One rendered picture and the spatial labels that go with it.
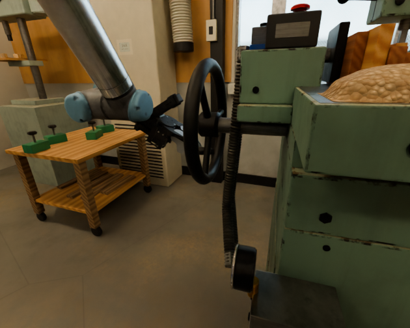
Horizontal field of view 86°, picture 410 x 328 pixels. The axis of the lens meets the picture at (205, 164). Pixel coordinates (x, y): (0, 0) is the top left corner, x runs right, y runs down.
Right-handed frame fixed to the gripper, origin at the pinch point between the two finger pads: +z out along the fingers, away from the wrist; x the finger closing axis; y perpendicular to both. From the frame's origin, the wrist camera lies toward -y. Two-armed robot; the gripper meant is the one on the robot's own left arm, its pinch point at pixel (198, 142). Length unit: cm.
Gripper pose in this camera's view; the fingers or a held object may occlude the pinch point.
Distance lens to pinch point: 65.5
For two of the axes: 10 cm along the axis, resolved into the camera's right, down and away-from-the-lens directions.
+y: -4.6, 7.5, 4.7
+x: -3.0, 3.7, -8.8
